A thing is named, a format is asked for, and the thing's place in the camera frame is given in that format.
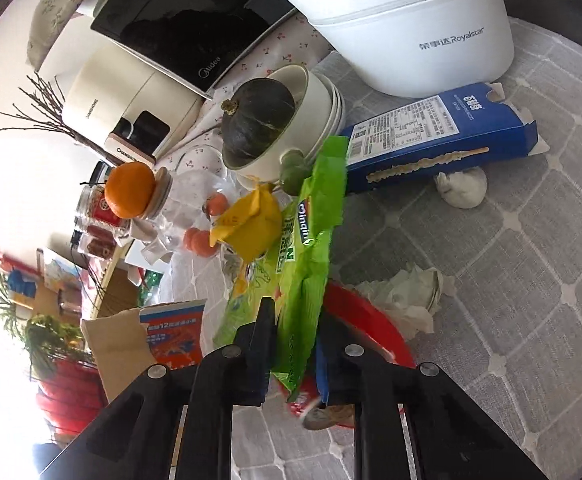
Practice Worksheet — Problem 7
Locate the green printed packet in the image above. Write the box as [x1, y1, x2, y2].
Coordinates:
[138, 270, 165, 292]

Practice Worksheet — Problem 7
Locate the green lime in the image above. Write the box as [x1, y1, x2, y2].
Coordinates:
[278, 150, 312, 196]

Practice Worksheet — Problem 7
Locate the white electric cooking pot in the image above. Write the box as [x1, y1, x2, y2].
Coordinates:
[266, 0, 526, 98]

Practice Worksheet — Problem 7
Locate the white tissue wad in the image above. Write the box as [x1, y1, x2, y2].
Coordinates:
[433, 166, 488, 209]

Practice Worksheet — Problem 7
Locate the cream ceramic bowl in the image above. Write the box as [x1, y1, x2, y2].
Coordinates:
[221, 64, 332, 186]

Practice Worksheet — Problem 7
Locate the yellow wrapper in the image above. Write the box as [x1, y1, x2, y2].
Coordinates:
[210, 182, 284, 263]

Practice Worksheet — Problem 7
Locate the cream air fryer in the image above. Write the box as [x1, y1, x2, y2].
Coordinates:
[61, 40, 206, 168]

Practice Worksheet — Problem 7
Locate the blue biscuit stick box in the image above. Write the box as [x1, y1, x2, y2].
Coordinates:
[343, 82, 552, 196]

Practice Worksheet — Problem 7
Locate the floral cloth cover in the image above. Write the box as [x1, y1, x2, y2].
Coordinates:
[26, 0, 126, 73]

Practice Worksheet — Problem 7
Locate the glass jar with wooden lid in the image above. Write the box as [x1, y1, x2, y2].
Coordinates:
[131, 167, 232, 261]

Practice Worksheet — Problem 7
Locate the torn brown cardboard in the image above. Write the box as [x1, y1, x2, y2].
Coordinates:
[81, 307, 154, 405]

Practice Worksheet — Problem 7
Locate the black microwave oven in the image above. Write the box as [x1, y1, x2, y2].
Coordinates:
[78, 0, 312, 101]

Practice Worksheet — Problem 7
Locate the glass jar with red label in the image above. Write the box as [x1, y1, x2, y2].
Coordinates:
[76, 185, 122, 226]

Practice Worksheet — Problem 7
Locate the dark green pumpkin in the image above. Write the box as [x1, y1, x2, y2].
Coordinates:
[219, 78, 296, 160]

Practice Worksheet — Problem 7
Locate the white tissue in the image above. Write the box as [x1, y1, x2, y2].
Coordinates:
[353, 265, 456, 343]

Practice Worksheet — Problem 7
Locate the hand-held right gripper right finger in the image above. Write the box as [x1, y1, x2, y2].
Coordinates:
[313, 310, 549, 480]

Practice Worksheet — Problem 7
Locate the glass vase with dry branches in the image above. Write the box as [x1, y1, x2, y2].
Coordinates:
[0, 72, 122, 163]

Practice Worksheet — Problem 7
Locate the green leafy plant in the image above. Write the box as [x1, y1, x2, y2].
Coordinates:
[0, 260, 92, 381]

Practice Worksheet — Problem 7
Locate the green snack bag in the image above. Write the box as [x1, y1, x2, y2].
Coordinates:
[213, 135, 350, 403]

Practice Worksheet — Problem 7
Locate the blue red printed carton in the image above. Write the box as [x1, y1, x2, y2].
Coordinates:
[138, 299, 208, 366]

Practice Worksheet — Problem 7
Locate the grey checked tablecloth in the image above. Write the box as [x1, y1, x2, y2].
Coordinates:
[168, 15, 582, 480]

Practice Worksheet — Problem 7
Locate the white bowl stack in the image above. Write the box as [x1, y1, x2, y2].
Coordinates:
[311, 72, 346, 161]

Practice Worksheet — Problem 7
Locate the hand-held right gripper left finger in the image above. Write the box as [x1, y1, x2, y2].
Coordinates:
[38, 296, 276, 480]

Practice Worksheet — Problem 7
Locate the glass jar with red contents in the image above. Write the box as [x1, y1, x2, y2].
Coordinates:
[73, 227, 116, 261]

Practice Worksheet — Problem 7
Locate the red plastic bowl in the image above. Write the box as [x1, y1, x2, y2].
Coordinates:
[278, 281, 416, 433]

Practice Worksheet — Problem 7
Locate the large orange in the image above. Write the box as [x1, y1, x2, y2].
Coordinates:
[103, 161, 156, 219]

